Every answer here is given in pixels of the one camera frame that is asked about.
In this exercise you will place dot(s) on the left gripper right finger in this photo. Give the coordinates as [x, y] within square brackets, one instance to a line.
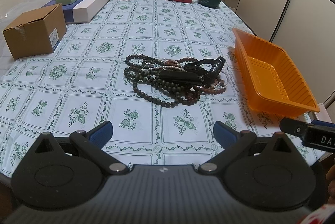
[235, 145]

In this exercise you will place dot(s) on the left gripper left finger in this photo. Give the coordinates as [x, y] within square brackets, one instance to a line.
[89, 145]

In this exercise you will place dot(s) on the white and blue long box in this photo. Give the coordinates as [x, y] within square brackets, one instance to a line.
[81, 11]

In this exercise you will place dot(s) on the orange plastic tray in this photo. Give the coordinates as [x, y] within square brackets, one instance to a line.
[273, 83]

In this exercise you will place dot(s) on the brown cardboard box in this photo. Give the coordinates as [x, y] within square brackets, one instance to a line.
[36, 32]

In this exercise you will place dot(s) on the sliding wardrobe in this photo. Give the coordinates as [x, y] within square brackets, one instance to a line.
[305, 29]

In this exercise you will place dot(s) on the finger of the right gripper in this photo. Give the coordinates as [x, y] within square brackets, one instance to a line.
[317, 134]

